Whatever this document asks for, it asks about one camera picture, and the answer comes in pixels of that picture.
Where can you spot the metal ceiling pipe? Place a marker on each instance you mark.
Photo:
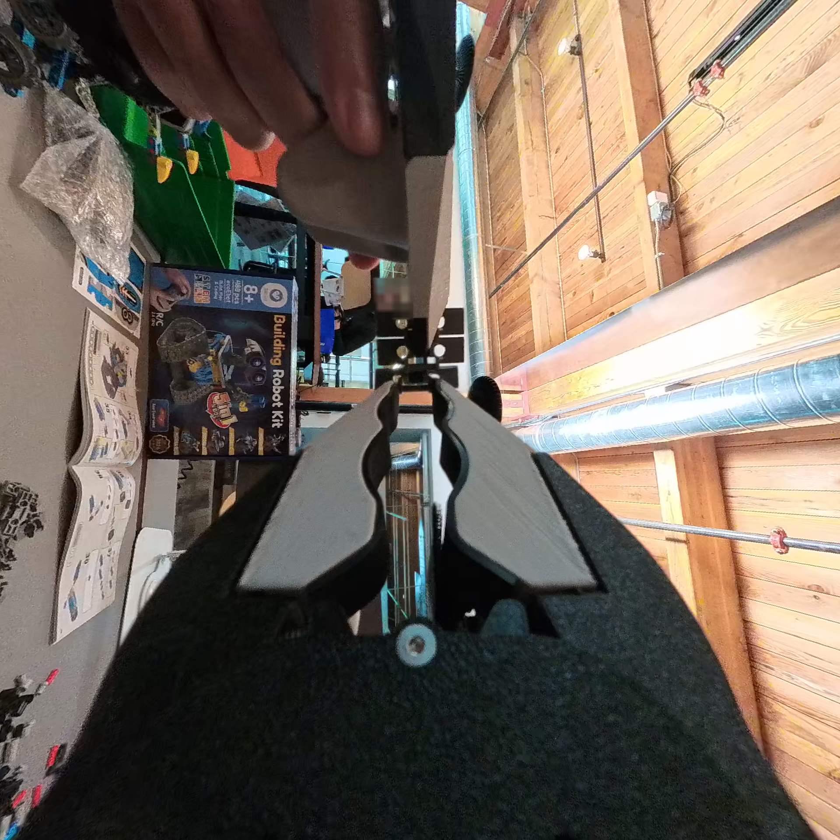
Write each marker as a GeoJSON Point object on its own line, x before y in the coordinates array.
{"type": "Point", "coordinates": [722, 535]}
{"type": "Point", "coordinates": [590, 197]}

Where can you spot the wooden pillar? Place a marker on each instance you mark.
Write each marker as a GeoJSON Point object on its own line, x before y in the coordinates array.
{"type": "Point", "coordinates": [341, 395]}

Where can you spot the person's left hand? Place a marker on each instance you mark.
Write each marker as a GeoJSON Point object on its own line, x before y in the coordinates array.
{"type": "Point", "coordinates": [229, 52]}

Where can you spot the dark blue robot kit box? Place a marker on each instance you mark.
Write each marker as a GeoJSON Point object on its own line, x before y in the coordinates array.
{"type": "Point", "coordinates": [223, 367]}

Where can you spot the short grey track segment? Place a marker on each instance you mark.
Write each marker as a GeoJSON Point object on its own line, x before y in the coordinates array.
{"type": "Point", "coordinates": [420, 341]}

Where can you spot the heap of loose toy parts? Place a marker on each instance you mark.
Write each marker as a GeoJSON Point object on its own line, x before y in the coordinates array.
{"type": "Point", "coordinates": [19, 722]}

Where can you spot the grey desk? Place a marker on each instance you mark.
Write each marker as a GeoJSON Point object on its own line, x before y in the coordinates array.
{"type": "Point", "coordinates": [39, 394]}

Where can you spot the bubble wrap bag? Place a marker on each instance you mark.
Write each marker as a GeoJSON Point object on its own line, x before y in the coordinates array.
{"type": "Point", "coordinates": [85, 177]}

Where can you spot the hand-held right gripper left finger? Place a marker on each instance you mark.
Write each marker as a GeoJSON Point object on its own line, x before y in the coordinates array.
{"type": "Point", "coordinates": [315, 518]}

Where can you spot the black ceiling rail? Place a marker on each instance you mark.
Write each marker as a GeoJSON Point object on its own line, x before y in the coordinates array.
{"type": "Point", "coordinates": [741, 39]}

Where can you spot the green plastic bin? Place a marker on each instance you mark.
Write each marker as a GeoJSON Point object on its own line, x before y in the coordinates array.
{"type": "Point", "coordinates": [177, 210]}

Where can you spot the blue sticker sheet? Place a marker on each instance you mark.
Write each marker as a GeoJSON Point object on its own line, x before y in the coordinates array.
{"type": "Point", "coordinates": [108, 289]}

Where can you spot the orange chair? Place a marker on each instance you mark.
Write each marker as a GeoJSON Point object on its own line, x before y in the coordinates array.
{"type": "Point", "coordinates": [253, 161]}

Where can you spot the pile of grey track links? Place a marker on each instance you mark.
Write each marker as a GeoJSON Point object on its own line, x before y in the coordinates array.
{"type": "Point", "coordinates": [16, 518]}

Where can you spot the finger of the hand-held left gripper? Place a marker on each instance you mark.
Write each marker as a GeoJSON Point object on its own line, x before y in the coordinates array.
{"type": "Point", "coordinates": [430, 229]}

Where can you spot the white junction box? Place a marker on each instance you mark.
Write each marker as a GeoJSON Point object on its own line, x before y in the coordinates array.
{"type": "Point", "coordinates": [658, 207]}

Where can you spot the ceiling spotlight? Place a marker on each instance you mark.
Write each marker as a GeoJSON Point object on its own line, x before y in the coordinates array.
{"type": "Point", "coordinates": [589, 253]}
{"type": "Point", "coordinates": [568, 46]}

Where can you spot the blue toy robot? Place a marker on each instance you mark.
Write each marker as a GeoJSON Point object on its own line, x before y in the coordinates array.
{"type": "Point", "coordinates": [33, 39]}

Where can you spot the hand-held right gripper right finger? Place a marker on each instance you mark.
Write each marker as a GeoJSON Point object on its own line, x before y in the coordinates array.
{"type": "Point", "coordinates": [518, 518]}

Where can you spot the instruction booklet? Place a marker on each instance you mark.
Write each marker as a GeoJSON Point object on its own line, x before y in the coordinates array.
{"type": "Point", "coordinates": [105, 426]}

